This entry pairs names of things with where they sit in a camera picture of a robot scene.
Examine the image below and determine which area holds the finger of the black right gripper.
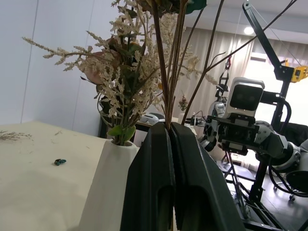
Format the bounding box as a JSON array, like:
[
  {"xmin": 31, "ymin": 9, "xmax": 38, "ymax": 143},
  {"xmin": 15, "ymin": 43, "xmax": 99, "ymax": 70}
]
[{"xmin": 203, "ymin": 116, "xmax": 219, "ymax": 144}]

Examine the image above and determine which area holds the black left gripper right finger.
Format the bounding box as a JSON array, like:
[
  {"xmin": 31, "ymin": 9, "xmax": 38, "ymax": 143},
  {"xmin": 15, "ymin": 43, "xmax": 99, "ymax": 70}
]
[{"xmin": 169, "ymin": 123, "xmax": 246, "ymax": 231}]

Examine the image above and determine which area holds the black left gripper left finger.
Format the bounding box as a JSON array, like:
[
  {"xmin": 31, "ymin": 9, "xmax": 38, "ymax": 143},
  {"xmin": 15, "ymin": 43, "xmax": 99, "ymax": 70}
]
[{"xmin": 120, "ymin": 122, "xmax": 176, "ymax": 231}]

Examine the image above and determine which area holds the brown-stemmed flower bouquet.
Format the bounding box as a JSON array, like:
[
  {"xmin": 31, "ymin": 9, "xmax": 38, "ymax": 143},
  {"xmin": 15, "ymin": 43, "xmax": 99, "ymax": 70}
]
[{"xmin": 134, "ymin": 0, "xmax": 299, "ymax": 132}]

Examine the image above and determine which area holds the cream and pink flower bouquet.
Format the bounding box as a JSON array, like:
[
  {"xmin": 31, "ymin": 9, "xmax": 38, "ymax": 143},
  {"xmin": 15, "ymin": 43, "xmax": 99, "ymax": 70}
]
[{"xmin": 22, "ymin": 0, "xmax": 218, "ymax": 146}]

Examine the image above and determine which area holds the dried cream flower sprig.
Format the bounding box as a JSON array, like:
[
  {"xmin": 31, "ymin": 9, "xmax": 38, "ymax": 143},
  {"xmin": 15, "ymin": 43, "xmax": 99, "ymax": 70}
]
[{"xmin": 0, "ymin": 130, "xmax": 33, "ymax": 143}]

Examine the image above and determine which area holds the silver robot torso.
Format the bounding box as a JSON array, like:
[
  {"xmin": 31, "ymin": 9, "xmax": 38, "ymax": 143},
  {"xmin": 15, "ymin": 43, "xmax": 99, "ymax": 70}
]
[{"xmin": 208, "ymin": 97, "xmax": 228, "ymax": 118}]

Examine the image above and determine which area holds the white faceted vase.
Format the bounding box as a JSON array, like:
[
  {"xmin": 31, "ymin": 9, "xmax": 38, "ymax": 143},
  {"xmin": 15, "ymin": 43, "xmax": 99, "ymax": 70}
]
[{"xmin": 77, "ymin": 138, "xmax": 141, "ymax": 231}]

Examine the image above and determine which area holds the white device on side table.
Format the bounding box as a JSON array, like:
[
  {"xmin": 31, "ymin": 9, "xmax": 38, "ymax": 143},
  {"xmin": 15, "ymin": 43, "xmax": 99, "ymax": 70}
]
[{"xmin": 139, "ymin": 112, "xmax": 167, "ymax": 126}]

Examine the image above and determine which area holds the yellow hoist block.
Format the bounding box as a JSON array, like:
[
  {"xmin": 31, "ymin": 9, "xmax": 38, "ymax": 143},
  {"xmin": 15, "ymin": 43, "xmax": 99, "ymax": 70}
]
[{"xmin": 293, "ymin": 65, "xmax": 308, "ymax": 83}]

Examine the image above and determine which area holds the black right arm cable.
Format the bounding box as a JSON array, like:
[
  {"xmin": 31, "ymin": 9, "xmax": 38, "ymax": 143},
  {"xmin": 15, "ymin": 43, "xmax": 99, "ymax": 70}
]
[{"xmin": 261, "ymin": 92, "xmax": 293, "ymax": 145}]

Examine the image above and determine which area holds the black harness straps red carabiner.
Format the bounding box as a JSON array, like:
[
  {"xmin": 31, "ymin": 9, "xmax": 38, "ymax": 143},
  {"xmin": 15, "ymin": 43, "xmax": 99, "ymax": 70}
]
[{"xmin": 217, "ymin": 54, "xmax": 233, "ymax": 97}]

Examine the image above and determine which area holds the black gantry crane frame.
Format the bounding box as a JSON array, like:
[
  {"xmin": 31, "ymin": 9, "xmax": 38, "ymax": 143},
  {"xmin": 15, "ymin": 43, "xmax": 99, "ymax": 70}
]
[{"xmin": 241, "ymin": 0, "xmax": 308, "ymax": 231}]

